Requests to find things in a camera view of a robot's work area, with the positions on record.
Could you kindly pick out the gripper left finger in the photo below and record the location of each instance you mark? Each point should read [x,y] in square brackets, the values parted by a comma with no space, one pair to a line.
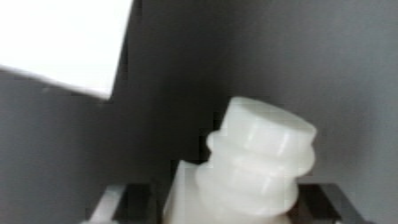
[127,206]

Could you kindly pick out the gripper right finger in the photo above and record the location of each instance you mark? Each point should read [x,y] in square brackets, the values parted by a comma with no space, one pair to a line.
[325,206]

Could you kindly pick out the white table leg front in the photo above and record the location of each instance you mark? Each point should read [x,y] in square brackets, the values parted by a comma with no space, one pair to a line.
[239,189]

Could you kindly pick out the white sheet with markers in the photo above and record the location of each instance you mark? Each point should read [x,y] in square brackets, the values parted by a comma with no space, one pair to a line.
[62,41]

